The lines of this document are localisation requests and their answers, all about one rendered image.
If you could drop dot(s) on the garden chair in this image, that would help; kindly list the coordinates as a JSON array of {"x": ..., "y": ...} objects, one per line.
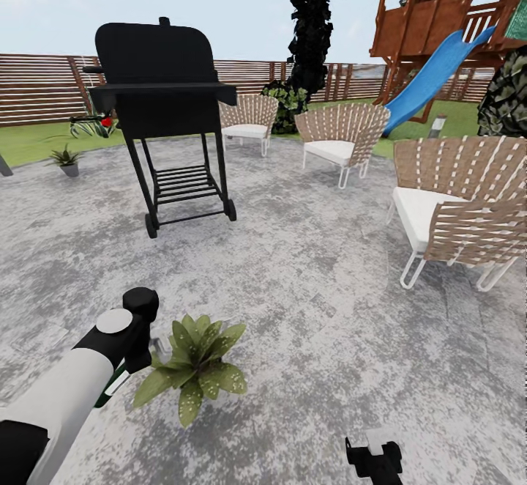
[
  {"x": 462, "y": 200},
  {"x": 343, "y": 134},
  {"x": 252, "y": 117}
]

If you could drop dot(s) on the insectifuge atomizer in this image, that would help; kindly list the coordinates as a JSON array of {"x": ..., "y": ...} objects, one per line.
[{"x": 118, "y": 379}]

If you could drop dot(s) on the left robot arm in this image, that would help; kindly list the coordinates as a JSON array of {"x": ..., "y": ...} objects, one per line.
[{"x": 38, "y": 429}]

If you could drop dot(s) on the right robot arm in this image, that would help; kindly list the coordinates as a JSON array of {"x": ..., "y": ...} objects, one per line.
[{"x": 380, "y": 460}]

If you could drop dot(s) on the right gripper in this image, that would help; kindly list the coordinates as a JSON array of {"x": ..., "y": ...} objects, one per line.
[{"x": 367, "y": 465}]

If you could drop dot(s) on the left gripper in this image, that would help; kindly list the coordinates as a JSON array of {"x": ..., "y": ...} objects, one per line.
[{"x": 138, "y": 356}]

